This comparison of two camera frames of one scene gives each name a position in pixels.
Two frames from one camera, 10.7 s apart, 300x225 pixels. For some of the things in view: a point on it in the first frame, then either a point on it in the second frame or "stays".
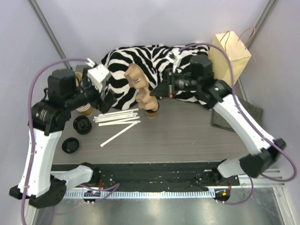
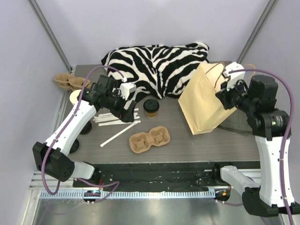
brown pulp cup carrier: (137, 79) -> (140, 142)
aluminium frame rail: (36, 9) stays
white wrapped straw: (119, 123) stays
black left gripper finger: (109, 100) -> (129, 116)
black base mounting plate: (154, 176) stays
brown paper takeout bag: (236, 50) -> (204, 111)
